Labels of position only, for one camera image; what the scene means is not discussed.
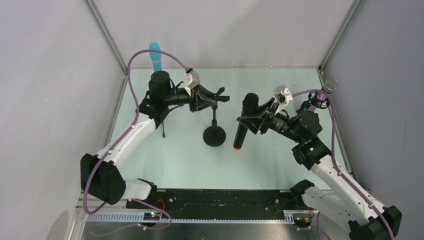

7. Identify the black microphone orange tip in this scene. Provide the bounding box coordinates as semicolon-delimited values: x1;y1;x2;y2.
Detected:
233;92;259;151

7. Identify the black round-base microphone stand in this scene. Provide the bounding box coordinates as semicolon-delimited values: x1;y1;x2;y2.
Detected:
202;105;226;147

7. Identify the black shock-mount tripod stand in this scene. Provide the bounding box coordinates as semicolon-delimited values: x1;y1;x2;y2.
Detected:
296;89;330;114

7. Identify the small black tripod microphone stand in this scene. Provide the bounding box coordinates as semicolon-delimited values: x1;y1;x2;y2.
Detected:
161;122;166;138

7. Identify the blue microphone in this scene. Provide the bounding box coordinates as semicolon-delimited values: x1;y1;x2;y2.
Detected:
149;42;163;72

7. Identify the purple glitter microphone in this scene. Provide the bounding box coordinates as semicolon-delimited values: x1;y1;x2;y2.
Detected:
300;78;339;112

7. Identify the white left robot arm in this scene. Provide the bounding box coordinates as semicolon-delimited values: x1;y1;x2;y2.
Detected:
80;69;230;205

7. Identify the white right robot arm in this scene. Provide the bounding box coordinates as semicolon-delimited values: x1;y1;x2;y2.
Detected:
237;93;402;240

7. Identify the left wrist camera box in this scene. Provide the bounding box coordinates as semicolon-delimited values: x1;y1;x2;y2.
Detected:
183;68;200;97

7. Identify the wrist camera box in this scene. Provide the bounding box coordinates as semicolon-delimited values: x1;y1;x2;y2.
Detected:
183;68;200;97
274;85;293;113

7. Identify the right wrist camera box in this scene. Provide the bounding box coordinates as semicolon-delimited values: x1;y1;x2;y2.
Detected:
274;85;293;113

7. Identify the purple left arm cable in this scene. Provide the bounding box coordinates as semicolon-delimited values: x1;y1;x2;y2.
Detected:
82;49;191;238

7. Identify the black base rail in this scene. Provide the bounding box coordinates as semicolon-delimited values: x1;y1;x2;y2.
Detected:
146;188;315;221

